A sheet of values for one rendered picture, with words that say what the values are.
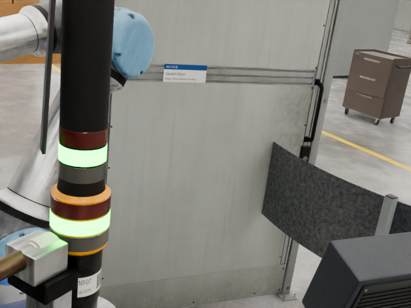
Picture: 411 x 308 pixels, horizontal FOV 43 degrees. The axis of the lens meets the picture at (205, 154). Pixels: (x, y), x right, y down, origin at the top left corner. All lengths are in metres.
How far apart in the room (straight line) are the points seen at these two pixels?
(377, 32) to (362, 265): 9.91
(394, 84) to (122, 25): 6.44
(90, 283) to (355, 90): 7.07
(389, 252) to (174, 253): 1.70
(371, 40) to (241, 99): 8.40
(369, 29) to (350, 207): 8.49
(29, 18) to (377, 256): 0.81
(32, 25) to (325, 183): 1.65
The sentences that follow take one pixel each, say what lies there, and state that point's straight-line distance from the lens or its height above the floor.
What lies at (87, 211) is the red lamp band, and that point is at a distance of 0.38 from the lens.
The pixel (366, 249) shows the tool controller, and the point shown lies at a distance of 1.12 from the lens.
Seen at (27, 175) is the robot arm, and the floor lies 1.36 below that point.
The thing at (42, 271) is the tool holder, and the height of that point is 1.54.
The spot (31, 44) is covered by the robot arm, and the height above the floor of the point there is 1.57.
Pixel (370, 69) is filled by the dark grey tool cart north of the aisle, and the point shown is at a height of 0.70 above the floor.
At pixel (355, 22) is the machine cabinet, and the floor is 1.04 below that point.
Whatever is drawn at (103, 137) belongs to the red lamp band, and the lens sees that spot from 0.37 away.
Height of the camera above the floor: 1.75
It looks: 20 degrees down
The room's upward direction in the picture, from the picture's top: 7 degrees clockwise
